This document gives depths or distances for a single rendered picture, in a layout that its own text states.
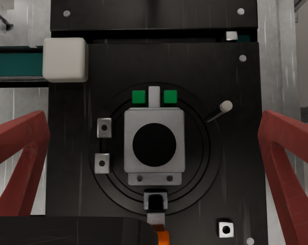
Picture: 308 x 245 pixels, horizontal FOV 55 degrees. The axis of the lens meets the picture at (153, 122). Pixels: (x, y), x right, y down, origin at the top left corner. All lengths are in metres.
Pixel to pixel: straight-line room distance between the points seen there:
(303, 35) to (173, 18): 0.23
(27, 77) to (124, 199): 0.19
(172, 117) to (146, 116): 0.02
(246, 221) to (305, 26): 0.32
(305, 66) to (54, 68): 0.36
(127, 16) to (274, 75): 0.18
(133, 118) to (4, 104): 0.25
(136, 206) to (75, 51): 0.17
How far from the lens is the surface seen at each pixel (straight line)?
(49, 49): 0.34
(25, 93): 0.42
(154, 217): 0.23
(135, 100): 0.26
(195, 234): 0.34
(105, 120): 0.30
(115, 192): 0.31
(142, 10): 0.36
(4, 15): 0.41
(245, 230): 0.35
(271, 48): 0.38
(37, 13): 0.40
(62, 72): 0.33
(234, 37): 0.37
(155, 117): 0.21
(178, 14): 0.36
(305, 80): 0.50
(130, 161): 0.21
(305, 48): 0.52
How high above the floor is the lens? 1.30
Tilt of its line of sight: 84 degrees down
